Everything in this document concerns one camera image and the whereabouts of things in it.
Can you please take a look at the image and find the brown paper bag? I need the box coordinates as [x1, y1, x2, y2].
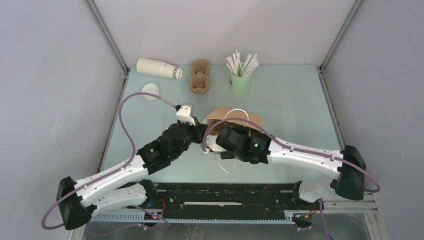
[202, 106, 265, 175]

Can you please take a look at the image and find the stack of white paper cups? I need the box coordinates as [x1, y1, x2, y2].
[136, 57, 183, 80]

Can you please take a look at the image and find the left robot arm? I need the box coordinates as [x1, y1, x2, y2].
[56, 120, 208, 230]

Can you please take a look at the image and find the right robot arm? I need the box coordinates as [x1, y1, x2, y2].
[206, 126, 366, 209]

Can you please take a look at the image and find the green straw holder cup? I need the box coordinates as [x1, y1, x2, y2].
[229, 72, 252, 98]

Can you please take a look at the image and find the bundle of white wrapped straws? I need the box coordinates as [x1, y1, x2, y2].
[226, 49, 260, 78]

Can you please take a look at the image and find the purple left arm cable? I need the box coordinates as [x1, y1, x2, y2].
[41, 92, 178, 238]

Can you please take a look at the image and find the aluminium frame post left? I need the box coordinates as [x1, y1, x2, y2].
[83, 0, 130, 75]

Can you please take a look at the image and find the aluminium frame post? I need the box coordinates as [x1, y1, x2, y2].
[83, 0, 130, 75]
[319, 0, 365, 72]

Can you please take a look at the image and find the aluminium frame post right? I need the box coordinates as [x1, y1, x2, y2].
[319, 0, 365, 72]

